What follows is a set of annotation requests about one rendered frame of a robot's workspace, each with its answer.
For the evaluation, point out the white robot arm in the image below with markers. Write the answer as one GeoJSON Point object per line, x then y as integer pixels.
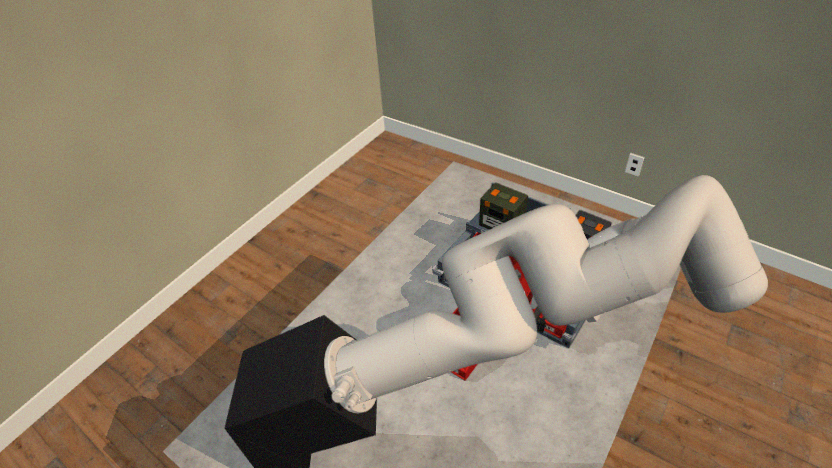
{"type": "Point", "coordinates": [570, 280]}

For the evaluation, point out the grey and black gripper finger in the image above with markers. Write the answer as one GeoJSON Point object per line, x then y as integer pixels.
{"type": "Point", "coordinates": [539, 320]}

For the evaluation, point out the dark green case with orange latches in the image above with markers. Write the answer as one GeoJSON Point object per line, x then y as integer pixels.
{"type": "Point", "coordinates": [501, 204]}

